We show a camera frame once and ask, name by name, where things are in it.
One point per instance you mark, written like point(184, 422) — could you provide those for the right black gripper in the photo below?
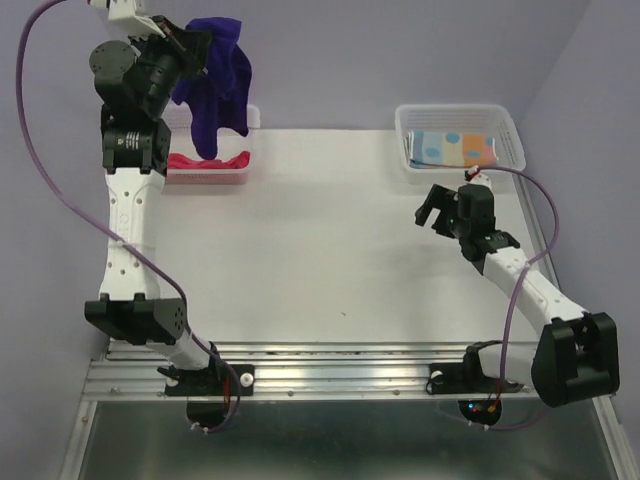
point(441, 198)

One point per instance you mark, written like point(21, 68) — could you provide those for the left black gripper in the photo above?
point(189, 47)

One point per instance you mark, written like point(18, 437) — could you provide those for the light blue dotted towel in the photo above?
point(429, 149)

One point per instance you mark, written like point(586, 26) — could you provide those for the purple towel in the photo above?
point(220, 98)

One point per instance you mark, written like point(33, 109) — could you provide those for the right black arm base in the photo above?
point(479, 396)

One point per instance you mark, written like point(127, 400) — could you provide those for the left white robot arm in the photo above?
point(135, 79)

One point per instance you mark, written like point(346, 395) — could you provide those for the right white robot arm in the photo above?
point(576, 355)

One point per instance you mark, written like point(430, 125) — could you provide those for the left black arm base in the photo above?
point(213, 393)

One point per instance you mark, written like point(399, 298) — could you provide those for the pink towel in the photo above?
point(182, 162)

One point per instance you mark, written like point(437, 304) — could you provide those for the left white plastic basket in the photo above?
point(229, 142)

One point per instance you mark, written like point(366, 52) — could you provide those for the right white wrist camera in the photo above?
point(475, 176)

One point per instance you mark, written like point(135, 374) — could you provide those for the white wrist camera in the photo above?
point(475, 176)
point(128, 15)

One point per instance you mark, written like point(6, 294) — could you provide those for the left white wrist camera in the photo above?
point(128, 15)

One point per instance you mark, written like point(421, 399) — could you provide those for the aluminium mounting rail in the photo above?
point(285, 371)

